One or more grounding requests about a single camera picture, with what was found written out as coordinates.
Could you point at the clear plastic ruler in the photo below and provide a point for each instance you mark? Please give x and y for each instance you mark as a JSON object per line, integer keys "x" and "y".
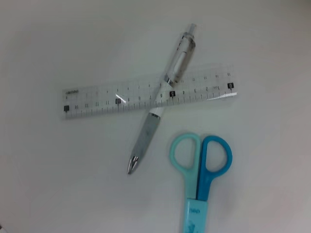
{"x": 97, "y": 102}

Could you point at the blue capped scissors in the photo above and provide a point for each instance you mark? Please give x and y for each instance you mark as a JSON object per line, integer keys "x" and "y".
{"x": 194, "y": 211}

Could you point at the clear grey ballpoint pen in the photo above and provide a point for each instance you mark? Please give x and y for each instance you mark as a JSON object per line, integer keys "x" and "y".
{"x": 149, "y": 131}

